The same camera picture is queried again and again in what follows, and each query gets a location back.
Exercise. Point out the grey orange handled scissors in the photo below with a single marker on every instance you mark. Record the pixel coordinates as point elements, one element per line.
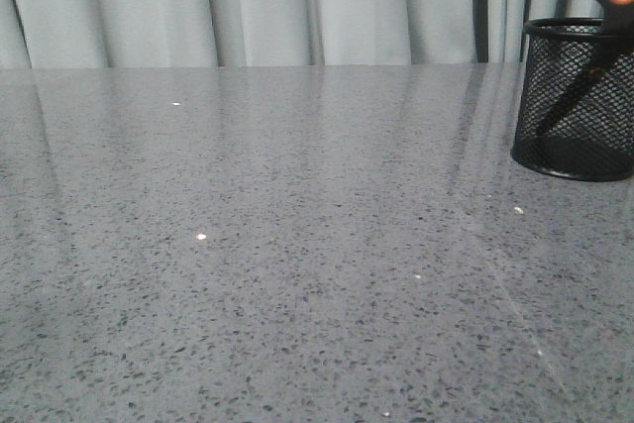
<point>617,23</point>

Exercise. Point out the black mesh metal bucket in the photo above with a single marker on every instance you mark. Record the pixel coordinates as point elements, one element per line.
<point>575,118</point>

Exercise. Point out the grey pleated curtain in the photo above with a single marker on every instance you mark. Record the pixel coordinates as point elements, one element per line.
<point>172,33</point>

